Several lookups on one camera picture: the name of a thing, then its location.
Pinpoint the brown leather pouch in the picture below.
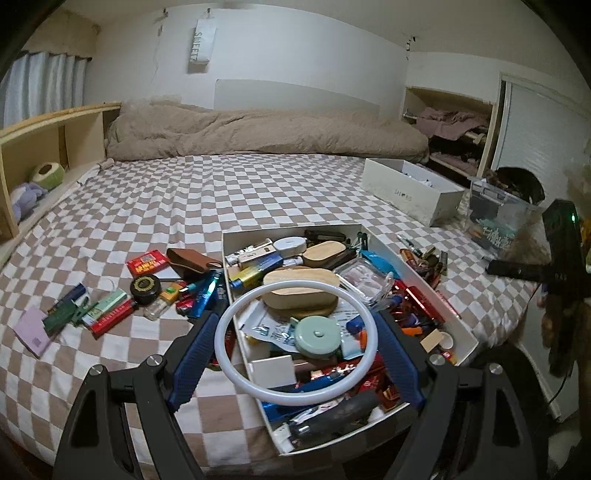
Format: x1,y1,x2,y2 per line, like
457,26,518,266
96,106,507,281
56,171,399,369
165,248,222,274

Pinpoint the grey window curtain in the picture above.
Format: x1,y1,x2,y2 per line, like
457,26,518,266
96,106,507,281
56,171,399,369
0,52,90,128

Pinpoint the navy blue long box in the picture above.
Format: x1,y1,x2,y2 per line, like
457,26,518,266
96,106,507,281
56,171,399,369
48,283,86,314

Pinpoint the dark green card box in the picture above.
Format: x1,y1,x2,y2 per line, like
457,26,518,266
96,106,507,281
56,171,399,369
43,313,68,337

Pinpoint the white hanging wall sign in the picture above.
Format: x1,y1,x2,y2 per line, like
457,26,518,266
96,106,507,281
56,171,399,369
187,19,217,74

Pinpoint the black round tin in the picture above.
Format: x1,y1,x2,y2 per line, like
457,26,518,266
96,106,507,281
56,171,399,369
129,274,162,307

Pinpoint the white cardboard clutter box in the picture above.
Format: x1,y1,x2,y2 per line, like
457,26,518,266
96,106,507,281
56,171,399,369
221,235,478,456

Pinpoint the clear plastic storage bin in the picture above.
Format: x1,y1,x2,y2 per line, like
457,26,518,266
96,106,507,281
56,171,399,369
465,177,541,259

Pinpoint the green clothes peg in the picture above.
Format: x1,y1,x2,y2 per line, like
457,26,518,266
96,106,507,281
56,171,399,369
54,297,97,325

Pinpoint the wooden headboard shelf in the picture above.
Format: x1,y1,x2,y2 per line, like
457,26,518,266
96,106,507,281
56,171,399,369
1,102,121,264

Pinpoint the beige rumpled duvet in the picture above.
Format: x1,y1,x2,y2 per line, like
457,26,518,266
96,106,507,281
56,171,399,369
105,99,429,162

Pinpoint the white ring light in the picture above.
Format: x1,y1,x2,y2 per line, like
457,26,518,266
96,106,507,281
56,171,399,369
214,279,380,408

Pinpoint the purple plush toy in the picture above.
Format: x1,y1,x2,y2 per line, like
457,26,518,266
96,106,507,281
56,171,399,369
10,182,48,223

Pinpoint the pink notepad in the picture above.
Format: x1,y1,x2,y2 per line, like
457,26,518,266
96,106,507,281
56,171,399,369
13,307,51,358

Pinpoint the checkered bed sheet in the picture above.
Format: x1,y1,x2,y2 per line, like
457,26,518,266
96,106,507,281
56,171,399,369
1,154,535,463

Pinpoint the wooden oval box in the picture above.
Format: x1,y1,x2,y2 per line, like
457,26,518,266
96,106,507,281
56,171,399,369
262,266,341,310

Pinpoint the red long box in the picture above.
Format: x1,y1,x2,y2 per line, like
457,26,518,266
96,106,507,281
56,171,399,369
90,299,138,339

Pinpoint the red QR code packet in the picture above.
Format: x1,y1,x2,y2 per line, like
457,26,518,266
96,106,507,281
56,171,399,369
126,250,169,278

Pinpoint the mint green round tin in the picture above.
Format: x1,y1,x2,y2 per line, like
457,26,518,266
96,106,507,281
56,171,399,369
290,316,341,358

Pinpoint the white shoe box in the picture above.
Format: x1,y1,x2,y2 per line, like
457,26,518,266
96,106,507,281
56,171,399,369
362,158,465,227

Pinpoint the green avocado plush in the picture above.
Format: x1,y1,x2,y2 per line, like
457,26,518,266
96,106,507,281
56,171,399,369
30,162,65,191

